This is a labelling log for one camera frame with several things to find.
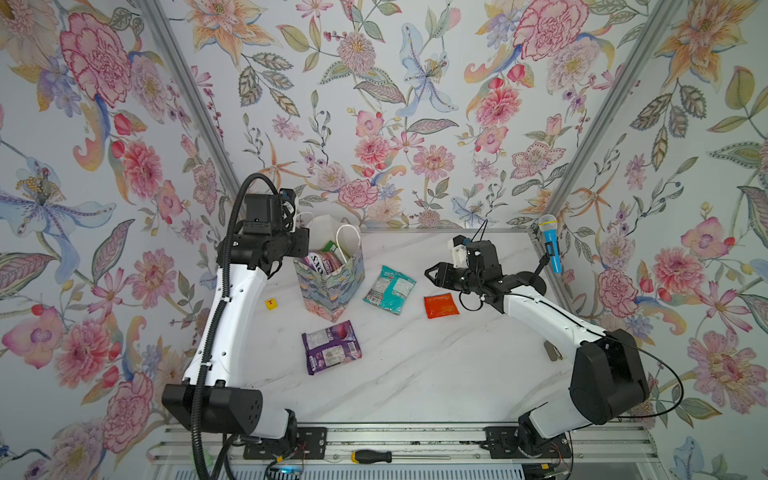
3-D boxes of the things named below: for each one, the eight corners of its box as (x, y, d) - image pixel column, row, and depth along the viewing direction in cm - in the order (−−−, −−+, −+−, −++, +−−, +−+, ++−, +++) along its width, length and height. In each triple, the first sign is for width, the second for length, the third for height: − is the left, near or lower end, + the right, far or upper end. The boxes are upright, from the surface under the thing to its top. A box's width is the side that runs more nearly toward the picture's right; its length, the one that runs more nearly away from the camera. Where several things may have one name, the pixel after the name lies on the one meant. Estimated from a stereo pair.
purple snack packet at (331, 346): (310, 375, 86) (308, 372, 84) (303, 337, 94) (301, 333, 92) (363, 357, 90) (362, 354, 88) (352, 322, 97) (351, 318, 95)
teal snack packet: (363, 300, 102) (363, 296, 100) (383, 269, 111) (383, 265, 109) (399, 316, 98) (400, 312, 96) (417, 283, 107) (418, 279, 105)
